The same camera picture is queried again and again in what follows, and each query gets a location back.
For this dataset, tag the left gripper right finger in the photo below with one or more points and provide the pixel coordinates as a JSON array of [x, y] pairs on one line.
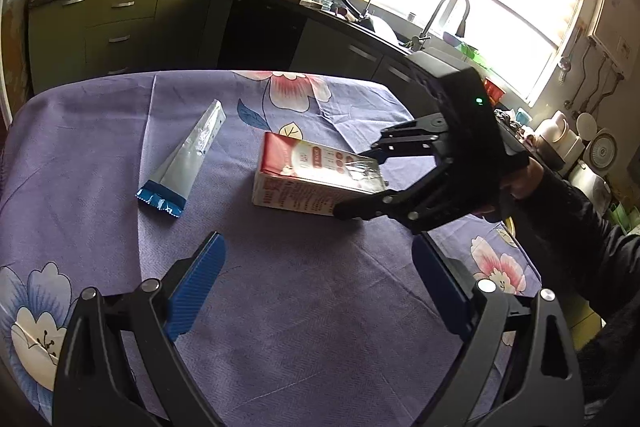
[[473, 310]]

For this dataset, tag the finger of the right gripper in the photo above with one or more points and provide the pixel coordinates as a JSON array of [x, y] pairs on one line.
[[425, 136], [395, 204]]

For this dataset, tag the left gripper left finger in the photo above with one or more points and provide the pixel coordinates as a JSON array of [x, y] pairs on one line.
[[187, 283]]

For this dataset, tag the red white milk carton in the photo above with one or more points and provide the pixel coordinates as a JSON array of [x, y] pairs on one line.
[[305, 177]]

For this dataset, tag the person's right forearm black sleeve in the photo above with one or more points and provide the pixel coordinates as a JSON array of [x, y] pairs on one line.
[[603, 264]]

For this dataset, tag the chrome kitchen faucet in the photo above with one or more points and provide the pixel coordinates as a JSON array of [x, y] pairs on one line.
[[439, 18]]

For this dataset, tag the person's right hand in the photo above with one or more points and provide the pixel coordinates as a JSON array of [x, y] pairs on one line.
[[516, 185]]

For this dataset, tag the red cup on counter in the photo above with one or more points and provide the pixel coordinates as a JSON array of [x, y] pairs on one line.
[[494, 92]]

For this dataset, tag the white electric kettle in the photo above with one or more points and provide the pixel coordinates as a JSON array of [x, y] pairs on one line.
[[557, 144]]

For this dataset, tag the blue white snack wrapper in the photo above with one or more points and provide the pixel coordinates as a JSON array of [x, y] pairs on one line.
[[170, 185]]

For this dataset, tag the purple floral tablecloth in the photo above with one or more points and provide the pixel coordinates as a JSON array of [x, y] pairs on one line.
[[312, 321]]

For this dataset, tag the dark cabinet run under counter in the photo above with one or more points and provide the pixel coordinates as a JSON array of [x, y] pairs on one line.
[[286, 35]]

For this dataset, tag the green lower cabinets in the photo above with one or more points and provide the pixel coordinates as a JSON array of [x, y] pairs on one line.
[[72, 40]]

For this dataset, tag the white wall heater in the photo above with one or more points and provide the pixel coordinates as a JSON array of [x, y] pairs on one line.
[[614, 28]]

